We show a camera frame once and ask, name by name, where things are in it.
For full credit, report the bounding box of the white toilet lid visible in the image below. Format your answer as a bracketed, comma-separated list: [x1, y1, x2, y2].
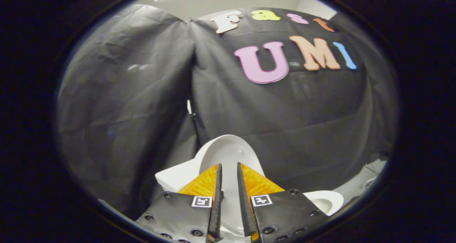
[197, 134, 266, 238]

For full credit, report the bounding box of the black backdrop cloth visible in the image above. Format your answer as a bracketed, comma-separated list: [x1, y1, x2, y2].
[57, 4, 398, 218]

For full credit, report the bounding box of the white toilet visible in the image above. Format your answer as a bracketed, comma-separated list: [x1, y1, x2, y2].
[155, 157, 344, 236]

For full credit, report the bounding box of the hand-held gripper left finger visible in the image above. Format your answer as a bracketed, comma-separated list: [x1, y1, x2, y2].
[135, 163, 224, 243]

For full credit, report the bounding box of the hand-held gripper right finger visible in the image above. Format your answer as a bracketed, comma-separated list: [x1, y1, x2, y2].
[237, 162, 329, 243]

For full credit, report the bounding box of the white toilet seat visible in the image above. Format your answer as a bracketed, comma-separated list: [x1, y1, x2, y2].
[303, 190, 344, 216]

